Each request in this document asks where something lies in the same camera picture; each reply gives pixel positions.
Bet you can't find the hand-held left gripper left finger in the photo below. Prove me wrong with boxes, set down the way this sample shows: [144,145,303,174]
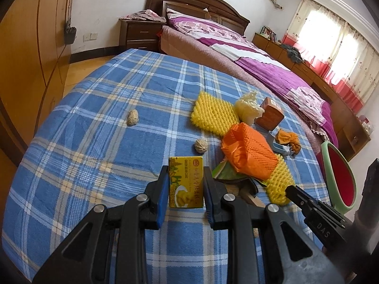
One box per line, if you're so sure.
[32,166,170,284]

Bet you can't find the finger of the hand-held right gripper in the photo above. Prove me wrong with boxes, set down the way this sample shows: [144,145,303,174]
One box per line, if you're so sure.
[285,185,353,247]

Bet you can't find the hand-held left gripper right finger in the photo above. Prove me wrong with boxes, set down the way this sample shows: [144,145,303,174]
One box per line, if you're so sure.
[203,167,345,284]

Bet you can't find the yellow cake box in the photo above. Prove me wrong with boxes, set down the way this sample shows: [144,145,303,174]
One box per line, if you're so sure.
[168,155,205,209]

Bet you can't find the green snack packet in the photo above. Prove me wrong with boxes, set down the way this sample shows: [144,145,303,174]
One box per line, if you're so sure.
[212,159,268,196]

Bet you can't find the green red chair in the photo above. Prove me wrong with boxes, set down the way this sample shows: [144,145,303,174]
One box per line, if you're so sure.
[321,141,357,215]

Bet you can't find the yellow foam fruit net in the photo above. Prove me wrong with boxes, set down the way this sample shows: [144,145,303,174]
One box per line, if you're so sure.
[191,91,239,133]
[262,154,296,206]

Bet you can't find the small wooden block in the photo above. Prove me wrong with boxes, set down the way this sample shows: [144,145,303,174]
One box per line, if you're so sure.
[224,183,245,199]

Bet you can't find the wooden stick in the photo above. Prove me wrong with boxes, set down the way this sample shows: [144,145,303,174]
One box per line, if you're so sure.
[241,188,267,209]

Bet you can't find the orange foam fruit net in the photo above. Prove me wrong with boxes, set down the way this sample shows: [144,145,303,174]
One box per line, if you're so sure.
[221,123,280,181]

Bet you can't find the small blue grey packet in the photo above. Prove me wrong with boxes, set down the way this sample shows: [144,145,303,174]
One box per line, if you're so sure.
[266,130,297,158]

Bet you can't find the blue plaid tablecloth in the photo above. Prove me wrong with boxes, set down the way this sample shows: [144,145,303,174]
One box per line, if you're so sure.
[1,48,332,284]

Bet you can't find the pale crumpled plastic wrapper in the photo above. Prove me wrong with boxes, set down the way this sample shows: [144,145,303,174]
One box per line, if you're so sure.
[235,92,265,125]

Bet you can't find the white plastic jar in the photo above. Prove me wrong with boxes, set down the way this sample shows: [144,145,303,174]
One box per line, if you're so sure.
[360,117,373,134]

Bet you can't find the brown cardboard box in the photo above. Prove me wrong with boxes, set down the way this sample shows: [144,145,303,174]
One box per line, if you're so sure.
[255,97,285,131]

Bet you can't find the long low wooden cabinet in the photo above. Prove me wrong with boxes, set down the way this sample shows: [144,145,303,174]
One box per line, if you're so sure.
[252,32,370,162]

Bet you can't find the purple and white quilt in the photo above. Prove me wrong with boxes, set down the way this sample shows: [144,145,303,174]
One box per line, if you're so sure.
[197,34,339,148]

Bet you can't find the mauve bed mattress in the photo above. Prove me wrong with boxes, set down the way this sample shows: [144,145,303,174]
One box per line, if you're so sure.
[160,25,326,160]

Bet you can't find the grey clothes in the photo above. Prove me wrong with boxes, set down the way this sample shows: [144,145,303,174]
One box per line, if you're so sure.
[280,44,305,64]

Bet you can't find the dark wooden nightstand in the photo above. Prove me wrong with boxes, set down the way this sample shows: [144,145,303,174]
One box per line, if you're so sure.
[119,18,166,54]

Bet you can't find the white and red curtains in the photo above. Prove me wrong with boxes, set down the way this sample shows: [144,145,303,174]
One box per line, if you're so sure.
[281,0,379,114]

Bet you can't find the purple floral pillow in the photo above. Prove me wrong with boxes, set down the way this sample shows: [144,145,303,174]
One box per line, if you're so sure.
[166,8,246,40]

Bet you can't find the row of books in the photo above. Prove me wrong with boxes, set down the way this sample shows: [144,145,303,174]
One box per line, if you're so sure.
[261,26,277,40]

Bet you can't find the pink floral clothes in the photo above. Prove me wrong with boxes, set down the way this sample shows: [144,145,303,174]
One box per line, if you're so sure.
[119,9,167,22]

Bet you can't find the black hanging bag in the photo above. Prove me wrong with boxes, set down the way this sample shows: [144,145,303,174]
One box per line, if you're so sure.
[63,22,77,45]

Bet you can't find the dark wooden headboard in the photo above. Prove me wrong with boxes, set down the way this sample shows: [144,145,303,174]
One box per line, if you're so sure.
[145,0,251,36]

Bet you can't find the orange wooden wardrobe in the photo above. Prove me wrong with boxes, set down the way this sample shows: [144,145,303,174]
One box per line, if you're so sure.
[0,0,76,184]

